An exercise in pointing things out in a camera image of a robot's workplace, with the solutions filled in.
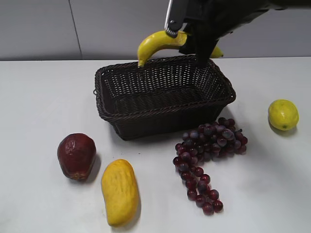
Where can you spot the purple grape bunch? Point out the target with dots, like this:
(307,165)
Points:
(210,141)

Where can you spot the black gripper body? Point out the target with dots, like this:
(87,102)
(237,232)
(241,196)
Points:
(216,18)

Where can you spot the dark brown wicker basket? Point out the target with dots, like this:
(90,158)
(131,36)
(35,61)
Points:
(166,95)

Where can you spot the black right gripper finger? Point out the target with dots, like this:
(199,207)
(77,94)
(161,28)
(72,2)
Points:
(200,41)

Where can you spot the yellow mango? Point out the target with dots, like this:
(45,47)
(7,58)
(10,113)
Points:
(120,192)

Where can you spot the dark red apple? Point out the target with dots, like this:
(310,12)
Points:
(76,155)

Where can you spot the yellow banana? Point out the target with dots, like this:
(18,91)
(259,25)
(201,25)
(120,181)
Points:
(161,41)

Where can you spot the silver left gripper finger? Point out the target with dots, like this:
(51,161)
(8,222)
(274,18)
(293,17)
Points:
(176,13)

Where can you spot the yellow lemon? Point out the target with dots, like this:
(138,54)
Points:
(283,115)

